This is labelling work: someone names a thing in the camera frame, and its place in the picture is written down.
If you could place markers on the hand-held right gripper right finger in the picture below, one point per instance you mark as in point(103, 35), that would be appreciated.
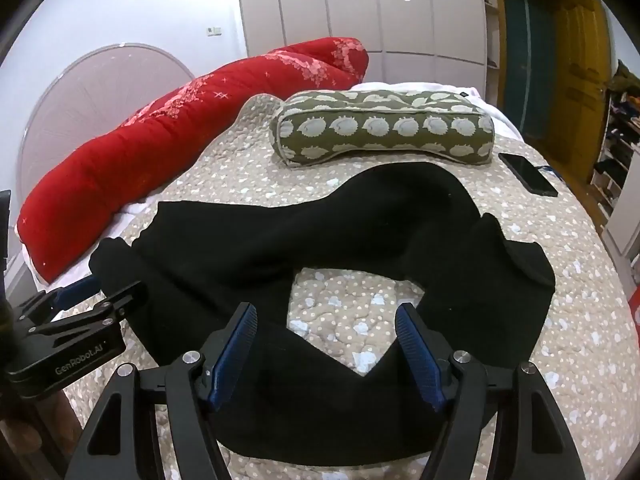
point(417, 355)

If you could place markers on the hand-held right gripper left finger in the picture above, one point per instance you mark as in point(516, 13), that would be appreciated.
point(235, 350)

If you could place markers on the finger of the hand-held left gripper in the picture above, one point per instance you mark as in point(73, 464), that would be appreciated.
point(75, 292)
point(110, 307)

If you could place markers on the black pants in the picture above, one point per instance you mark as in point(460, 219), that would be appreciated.
point(300, 230)

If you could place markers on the white bed sheet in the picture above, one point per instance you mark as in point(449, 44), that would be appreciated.
point(135, 210)

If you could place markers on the red floral quilt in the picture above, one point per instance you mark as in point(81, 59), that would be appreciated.
point(100, 170)

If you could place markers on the beige quilted bedspread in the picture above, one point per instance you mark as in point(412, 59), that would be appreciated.
point(575, 360)

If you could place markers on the round grey headboard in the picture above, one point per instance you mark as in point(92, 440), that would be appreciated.
point(75, 100)

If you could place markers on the black smartphone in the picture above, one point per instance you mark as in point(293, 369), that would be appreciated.
point(527, 174)

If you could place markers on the green patterned pillow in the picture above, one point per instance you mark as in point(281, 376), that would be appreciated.
point(380, 130)

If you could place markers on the white shoe rack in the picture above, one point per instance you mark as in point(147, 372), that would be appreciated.
point(617, 160)

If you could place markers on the yellow wooden door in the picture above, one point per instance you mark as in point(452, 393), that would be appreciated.
point(580, 85)

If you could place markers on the white open shelf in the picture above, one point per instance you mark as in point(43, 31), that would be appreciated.
point(492, 35)

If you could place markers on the white wardrobe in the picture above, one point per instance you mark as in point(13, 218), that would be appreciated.
point(350, 10)

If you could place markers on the white wall switch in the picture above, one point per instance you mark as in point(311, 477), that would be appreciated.
point(214, 31)

